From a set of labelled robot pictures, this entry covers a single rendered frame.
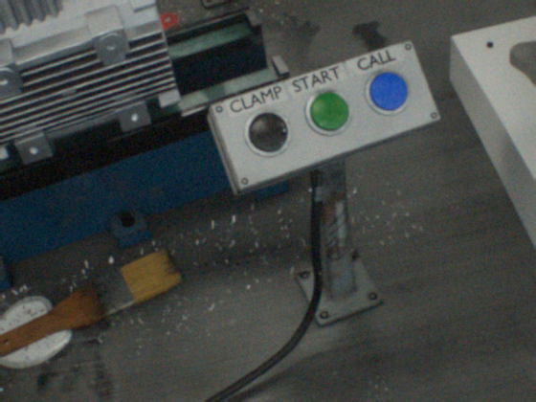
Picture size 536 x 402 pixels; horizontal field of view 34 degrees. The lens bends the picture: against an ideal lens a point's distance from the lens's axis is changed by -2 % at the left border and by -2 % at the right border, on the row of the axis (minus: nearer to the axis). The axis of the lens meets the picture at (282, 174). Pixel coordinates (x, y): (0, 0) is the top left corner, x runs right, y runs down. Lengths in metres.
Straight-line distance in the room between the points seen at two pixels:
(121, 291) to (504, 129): 0.43
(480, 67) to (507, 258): 0.22
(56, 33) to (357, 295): 0.38
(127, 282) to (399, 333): 0.29
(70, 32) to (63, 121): 0.09
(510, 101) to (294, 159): 0.36
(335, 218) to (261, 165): 0.14
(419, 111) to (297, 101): 0.10
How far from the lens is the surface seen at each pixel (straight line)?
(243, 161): 0.67
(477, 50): 1.03
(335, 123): 0.67
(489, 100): 0.97
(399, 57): 0.70
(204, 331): 0.89
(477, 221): 0.95
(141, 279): 0.93
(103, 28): 0.79
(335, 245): 0.81
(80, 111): 0.85
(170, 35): 1.00
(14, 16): 0.82
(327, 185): 0.75
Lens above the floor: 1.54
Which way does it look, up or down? 48 degrees down
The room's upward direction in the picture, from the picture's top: 9 degrees counter-clockwise
